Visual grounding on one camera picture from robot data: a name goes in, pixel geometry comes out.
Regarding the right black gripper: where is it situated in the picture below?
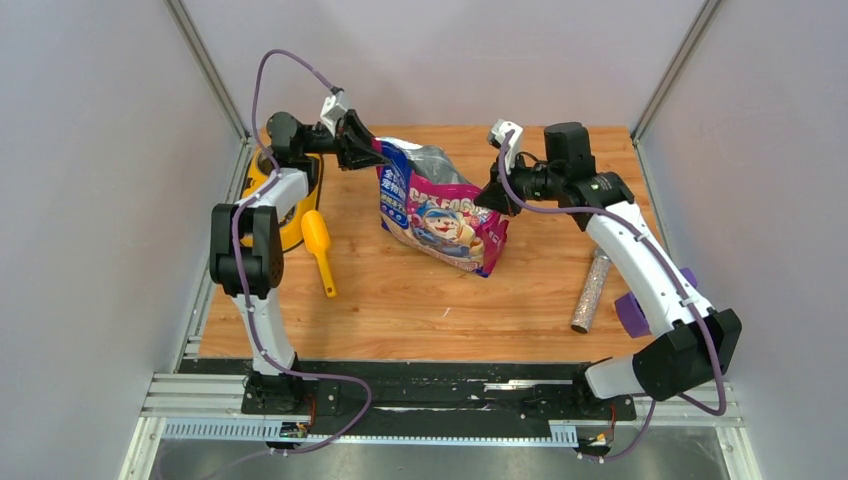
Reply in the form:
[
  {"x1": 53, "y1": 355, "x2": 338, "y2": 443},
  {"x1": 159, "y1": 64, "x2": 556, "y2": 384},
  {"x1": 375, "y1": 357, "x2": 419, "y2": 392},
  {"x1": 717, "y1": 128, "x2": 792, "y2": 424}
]
[{"x1": 473, "y1": 149, "x2": 562, "y2": 218}]

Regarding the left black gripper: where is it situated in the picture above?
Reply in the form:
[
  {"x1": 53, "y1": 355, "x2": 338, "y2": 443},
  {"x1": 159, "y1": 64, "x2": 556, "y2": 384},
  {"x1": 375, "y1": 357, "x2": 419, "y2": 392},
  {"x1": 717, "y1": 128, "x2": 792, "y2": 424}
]
[{"x1": 300, "y1": 110, "x2": 393, "y2": 173}]

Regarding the pink pet food bag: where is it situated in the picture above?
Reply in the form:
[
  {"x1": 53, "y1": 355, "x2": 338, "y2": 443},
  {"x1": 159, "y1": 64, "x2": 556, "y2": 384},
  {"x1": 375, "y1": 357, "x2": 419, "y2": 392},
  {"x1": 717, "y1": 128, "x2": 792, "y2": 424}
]
[{"x1": 377, "y1": 137, "x2": 509, "y2": 278}]

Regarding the yellow plastic scoop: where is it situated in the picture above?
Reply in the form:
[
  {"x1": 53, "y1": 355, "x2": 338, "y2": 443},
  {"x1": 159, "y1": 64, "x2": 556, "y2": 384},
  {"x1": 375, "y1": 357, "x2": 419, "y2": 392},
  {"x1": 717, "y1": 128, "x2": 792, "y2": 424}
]
[{"x1": 301, "y1": 210, "x2": 338, "y2": 298}]

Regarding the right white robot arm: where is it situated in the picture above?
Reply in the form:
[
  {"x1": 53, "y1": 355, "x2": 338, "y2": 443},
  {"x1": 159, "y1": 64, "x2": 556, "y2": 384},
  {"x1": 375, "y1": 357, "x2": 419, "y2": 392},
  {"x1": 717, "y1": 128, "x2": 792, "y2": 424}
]
[{"x1": 475, "y1": 119, "x2": 741, "y2": 418}]

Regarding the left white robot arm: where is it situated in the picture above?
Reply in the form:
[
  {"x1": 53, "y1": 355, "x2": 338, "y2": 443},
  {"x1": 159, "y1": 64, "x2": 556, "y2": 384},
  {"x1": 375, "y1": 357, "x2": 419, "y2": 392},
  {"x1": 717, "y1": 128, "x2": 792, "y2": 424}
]
[{"x1": 209, "y1": 109, "x2": 389, "y2": 413}]

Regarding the yellow double pet bowl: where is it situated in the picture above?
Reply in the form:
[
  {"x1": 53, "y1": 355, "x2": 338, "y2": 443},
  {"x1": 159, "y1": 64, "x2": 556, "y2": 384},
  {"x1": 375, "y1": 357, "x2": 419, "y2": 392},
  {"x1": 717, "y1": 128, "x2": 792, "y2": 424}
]
[{"x1": 241, "y1": 148, "x2": 325, "y2": 253}]

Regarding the glitter cylinder tube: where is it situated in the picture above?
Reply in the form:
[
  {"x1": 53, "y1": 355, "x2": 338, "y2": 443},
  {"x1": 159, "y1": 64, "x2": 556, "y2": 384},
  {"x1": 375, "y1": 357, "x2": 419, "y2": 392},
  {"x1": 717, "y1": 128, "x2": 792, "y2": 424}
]
[{"x1": 571, "y1": 248, "x2": 612, "y2": 334}]

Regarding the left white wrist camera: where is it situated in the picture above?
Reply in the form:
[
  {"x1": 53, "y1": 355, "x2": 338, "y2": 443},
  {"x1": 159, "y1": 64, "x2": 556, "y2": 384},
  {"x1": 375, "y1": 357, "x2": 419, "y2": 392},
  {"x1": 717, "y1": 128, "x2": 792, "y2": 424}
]
[{"x1": 319, "y1": 87, "x2": 350, "y2": 135}]

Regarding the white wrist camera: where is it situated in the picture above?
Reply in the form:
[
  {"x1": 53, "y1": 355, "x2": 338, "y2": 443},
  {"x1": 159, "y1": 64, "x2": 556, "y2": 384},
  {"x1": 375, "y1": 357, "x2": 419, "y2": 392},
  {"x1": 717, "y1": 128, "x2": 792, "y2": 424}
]
[
  {"x1": 319, "y1": 87, "x2": 350, "y2": 135},
  {"x1": 486, "y1": 119, "x2": 524, "y2": 175}
]

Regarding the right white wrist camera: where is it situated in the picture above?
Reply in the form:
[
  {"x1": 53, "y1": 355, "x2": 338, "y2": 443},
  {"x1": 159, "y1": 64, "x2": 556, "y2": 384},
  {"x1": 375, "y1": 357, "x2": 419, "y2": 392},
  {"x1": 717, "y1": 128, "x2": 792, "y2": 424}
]
[{"x1": 486, "y1": 119, "x2": 524, "y2": 175}]

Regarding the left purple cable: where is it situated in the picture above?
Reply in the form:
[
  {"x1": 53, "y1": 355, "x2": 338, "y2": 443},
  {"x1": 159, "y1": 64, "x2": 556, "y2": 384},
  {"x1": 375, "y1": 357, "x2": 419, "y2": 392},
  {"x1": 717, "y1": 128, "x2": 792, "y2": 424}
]
[{"x1": 230, "y1": 48, "x2": 374, "y2": 458}]

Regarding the purple cable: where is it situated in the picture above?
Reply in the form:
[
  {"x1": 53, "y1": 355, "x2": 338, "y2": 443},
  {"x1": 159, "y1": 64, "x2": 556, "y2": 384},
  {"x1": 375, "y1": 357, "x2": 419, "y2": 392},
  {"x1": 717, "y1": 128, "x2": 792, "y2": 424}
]
[
  {"x1": 230, "y1": 48, "x2": 374, "y2": 458},
  {"x1": 496, "y1": 130, "x2": 729, "y2": 463}
]

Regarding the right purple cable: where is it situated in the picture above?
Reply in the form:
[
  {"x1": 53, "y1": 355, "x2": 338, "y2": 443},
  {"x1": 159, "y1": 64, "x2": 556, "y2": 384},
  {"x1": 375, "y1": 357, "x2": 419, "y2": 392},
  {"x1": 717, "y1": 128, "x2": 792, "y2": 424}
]
[{"x1": 496, "y1": 130, "x2": 729, "y2": 463}]

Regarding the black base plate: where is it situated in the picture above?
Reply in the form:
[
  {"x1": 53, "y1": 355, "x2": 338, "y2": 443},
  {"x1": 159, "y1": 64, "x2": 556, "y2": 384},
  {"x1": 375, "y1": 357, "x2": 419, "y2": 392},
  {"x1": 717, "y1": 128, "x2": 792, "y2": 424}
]
[{"x1": 179, "y1": 359, "x2": 639, "y2": 440}]

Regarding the aluminium frame rail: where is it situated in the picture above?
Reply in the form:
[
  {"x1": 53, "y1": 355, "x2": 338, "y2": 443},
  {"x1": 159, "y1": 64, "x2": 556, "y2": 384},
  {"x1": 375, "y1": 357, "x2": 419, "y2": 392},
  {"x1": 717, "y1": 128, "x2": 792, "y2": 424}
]
[{"x1": 120, "y1": 374, "x2": 761, "y2": 479}]

